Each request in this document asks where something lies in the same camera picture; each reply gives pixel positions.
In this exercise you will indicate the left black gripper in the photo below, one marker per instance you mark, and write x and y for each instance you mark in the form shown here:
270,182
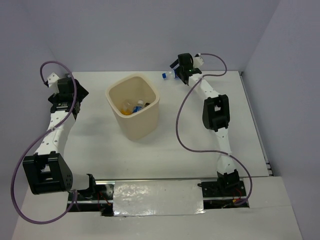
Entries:
81,93

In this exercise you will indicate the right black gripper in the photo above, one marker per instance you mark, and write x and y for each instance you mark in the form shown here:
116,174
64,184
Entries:
177,72

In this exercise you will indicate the blue cap bottle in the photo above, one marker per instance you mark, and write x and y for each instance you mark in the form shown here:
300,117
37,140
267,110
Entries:
169,75

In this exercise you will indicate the orange label plastic bottle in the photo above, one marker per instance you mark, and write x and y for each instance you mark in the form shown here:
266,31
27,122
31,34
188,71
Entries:
127,107

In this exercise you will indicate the blue label plastic bottle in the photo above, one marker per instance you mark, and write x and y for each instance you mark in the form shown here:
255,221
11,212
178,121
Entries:
139,106

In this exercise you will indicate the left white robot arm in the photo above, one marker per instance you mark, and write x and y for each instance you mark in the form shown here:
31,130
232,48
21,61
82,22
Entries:
46,170

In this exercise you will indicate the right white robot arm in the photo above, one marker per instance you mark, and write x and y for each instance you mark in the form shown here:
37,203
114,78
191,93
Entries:
215,114

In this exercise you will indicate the beige plastic bin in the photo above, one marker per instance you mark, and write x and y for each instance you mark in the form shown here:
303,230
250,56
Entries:
135,87

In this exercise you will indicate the silver foil sheet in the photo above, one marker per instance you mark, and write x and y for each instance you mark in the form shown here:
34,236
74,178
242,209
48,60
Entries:
157,198

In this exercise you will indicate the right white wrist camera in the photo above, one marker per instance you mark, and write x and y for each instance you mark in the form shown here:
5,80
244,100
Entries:
198,61

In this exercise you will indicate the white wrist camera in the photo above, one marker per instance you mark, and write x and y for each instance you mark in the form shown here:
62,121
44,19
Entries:
52,81
198,61

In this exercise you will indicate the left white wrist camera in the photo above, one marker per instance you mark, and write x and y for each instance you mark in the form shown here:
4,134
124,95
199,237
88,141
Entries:
52,81

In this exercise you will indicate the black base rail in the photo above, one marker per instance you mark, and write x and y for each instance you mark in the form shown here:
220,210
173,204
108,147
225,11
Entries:
213,198

